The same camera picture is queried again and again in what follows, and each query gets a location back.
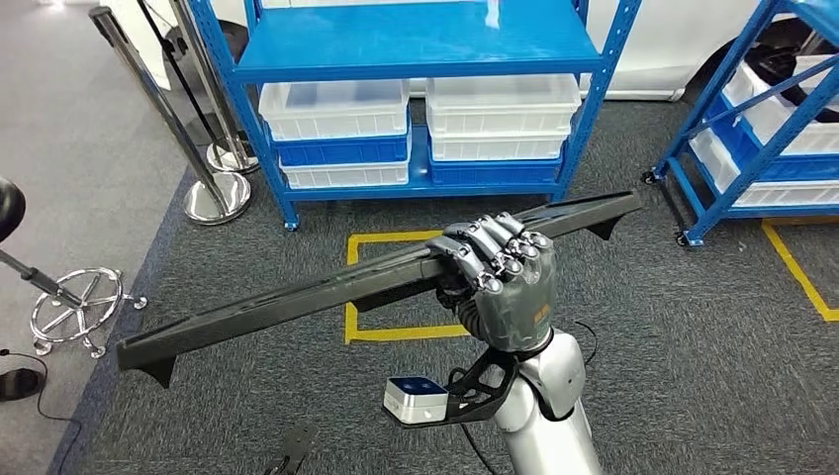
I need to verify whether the yellow floor tape square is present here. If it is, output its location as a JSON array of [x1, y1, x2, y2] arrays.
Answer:
[[760, 219, 839, 323]]

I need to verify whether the black plastic plate frame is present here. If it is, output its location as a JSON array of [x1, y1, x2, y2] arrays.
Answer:
[[116, 190, 644, 388]]

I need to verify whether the black moulded plastic piece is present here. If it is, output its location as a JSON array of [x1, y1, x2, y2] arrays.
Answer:
[[747, 46, 824, 106]]

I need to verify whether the blue plastic crate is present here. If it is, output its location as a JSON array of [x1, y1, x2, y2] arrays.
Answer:
[[704, 94, 839, 181], [271, 131, 413, 167], [428, 153, 565, 187]]

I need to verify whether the black seat chrome stool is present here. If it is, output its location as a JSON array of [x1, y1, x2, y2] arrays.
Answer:
[[0, 176, 148, 360]]

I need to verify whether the white car red stripe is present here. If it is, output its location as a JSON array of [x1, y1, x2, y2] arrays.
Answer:
[[104, 0, 788, 103]]

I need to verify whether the blue metal shelf rack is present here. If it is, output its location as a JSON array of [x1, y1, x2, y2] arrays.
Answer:
[[186, 0, 644, 232]]

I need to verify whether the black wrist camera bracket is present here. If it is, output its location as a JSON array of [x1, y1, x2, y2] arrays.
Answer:
[[401, 347, 520, 428]]

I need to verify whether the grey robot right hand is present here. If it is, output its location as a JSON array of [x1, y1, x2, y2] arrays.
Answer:
[[425, 211, 558, 353]]

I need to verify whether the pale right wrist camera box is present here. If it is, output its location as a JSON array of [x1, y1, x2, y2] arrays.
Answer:
[[382, 376, 450, 427]]

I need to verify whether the white plastic crate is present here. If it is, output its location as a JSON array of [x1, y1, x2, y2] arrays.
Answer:
[[258, 79, 411, 142], [428, 128, 572, 162], [723, 55, 839, 155], [425, 74, 583, 136], [280, 156, 411, 190], [688, 128, 839, 208], [792, 53, 839, 110]]

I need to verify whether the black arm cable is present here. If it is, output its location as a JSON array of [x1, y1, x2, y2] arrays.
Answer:
[[458, 425, 500, 475]]

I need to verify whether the blue wheeled metal rack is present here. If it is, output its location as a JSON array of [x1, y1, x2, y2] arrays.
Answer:
[[642, 0, 839, 249]]

